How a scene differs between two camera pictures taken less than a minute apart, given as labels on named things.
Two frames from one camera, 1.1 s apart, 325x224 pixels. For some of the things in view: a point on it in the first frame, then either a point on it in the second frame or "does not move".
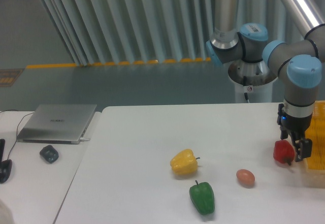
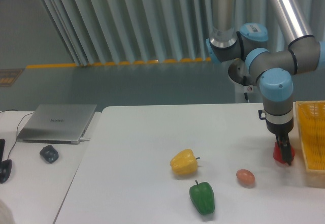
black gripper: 297,126 -> 282,131
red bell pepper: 284,152 does not move
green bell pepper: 201,195 does not move
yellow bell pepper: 184,162 does not move
